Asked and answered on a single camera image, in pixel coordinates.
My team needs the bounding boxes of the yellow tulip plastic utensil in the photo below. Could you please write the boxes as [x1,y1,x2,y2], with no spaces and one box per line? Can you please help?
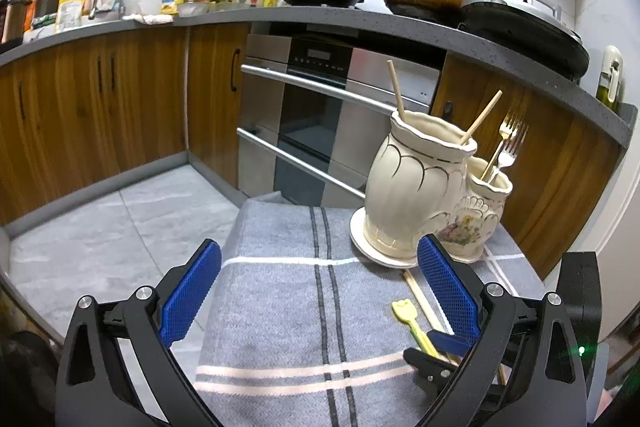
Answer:
[390,299,442,360]

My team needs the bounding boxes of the silver fork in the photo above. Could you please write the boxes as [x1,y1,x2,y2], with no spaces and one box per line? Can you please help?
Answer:
[487,121,528,183]

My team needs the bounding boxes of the gold fork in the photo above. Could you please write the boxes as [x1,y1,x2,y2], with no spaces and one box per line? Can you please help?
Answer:
[480,109,523,181]

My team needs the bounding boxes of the wooden kitchen cabinets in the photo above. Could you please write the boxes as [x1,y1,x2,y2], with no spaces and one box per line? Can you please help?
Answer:
[1,23,624,275]

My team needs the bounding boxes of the grey kitchen countertop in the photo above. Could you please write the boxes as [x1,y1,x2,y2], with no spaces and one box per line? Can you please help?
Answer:
[1,6,638,150]

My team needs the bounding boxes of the cream floral ceramic utensil holder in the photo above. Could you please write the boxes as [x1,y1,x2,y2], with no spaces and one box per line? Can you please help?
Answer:
[349,110,513,269]

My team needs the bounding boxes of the grey striped table cloth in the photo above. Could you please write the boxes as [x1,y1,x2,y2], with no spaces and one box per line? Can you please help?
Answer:
[192,198,549,427]

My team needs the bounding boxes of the stainless built-in oven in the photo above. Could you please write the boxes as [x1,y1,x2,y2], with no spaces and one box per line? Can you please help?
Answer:
[239,23,446,209]

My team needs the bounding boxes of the olive oil bottle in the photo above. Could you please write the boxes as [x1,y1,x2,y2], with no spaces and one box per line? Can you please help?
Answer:
[596,46,624,113]

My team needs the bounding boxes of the black lidded pan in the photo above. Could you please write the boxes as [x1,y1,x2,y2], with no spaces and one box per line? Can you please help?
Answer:
[460,0,589,83]

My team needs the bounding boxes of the yellow snack bag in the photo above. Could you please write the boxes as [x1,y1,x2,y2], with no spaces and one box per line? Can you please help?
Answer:
[55,0,86,32]

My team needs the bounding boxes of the dark thermos jar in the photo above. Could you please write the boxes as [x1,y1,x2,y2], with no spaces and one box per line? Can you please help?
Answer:
[1,0,32,44]

